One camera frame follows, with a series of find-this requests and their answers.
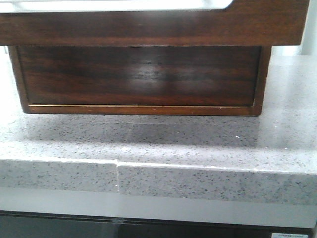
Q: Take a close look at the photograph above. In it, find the wooden drawer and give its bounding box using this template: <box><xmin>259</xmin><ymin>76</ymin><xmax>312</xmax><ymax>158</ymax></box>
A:
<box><xmin>18</xmin><ymin>47</ymin><xmax>260</xmax><ymax>106</ymax></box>
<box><xmin>0</xmin><ymin>0</ymin><xmax>309</xmax><ymax>46</ymax></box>

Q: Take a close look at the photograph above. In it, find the dark wooden drawer cabinet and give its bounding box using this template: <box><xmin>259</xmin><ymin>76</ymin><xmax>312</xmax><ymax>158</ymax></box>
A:
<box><xmin>8</xmin><ymin>46</ymin><xmax>271</xmax><ymax>116</ymax></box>

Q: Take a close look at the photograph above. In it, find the white tray in drawer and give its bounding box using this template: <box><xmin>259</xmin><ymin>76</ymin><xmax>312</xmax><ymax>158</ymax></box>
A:
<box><xmin>0</xmin><ymin>0</ymin><xmax>233</xmax><ymax>13</ymax></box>

